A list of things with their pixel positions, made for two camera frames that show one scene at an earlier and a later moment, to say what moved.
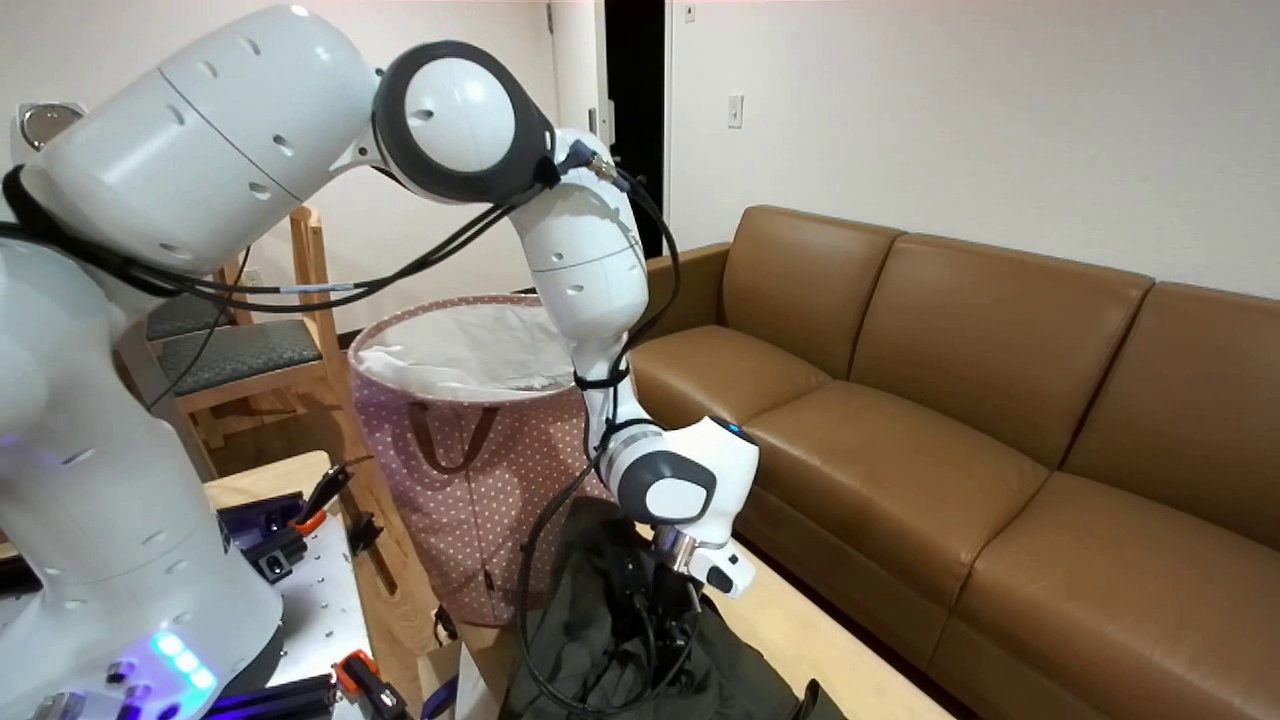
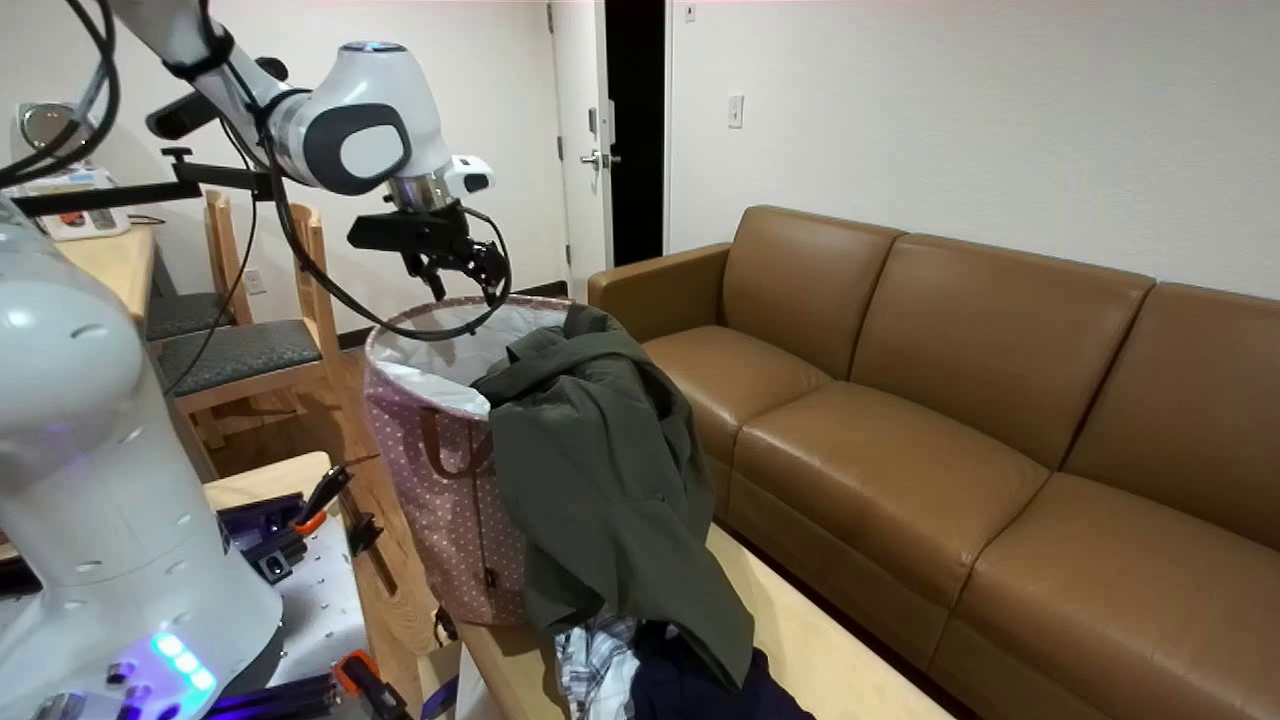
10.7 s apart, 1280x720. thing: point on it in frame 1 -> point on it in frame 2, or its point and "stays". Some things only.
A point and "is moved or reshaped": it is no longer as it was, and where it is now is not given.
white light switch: (739, 109) stays
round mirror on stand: (38, 123) stays
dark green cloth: (610, 626) is moved or reshaped
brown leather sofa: (1055, 487) stays
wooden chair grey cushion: (261, 385) stays
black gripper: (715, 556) -> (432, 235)
